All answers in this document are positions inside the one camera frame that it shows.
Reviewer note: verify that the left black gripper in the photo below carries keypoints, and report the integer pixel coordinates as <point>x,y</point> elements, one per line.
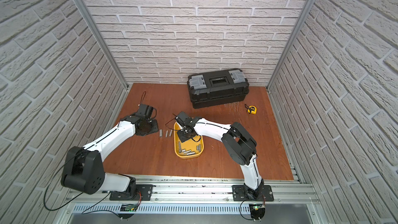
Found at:
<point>152,128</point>

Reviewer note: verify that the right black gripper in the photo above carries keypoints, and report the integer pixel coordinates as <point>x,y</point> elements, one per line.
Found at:
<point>181,137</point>

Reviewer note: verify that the yellow plastic tray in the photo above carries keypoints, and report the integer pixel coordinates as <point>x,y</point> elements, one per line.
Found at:
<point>176,139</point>

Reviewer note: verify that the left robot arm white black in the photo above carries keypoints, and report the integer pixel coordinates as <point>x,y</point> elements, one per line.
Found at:
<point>84,169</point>

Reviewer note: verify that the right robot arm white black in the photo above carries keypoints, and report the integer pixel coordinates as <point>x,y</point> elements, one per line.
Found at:
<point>238,142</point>

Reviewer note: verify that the silver sockets in tray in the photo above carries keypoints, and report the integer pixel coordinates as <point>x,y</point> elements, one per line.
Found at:
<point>189,149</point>

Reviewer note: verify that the black plastic toolbox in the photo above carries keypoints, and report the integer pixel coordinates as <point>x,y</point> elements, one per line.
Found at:
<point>217,87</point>

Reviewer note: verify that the yellow tape measure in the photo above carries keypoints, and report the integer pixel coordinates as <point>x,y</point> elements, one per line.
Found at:
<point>251,109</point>

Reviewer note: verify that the left green circuit board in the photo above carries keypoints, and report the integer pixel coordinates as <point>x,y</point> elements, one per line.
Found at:
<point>129,207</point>

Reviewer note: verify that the green circuit board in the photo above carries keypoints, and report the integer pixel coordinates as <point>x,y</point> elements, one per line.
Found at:
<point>129,207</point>
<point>257,212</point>

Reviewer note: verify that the right green circuit board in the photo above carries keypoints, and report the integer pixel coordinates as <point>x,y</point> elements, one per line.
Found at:
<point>257,212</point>

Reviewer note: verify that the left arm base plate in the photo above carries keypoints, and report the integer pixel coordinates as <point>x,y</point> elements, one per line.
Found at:
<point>133,193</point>

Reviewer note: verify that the aluminium rail frame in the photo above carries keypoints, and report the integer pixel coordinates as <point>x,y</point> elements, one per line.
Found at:
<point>183,200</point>

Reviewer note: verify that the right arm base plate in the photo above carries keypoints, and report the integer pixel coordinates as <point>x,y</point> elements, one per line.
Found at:
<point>242,193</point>

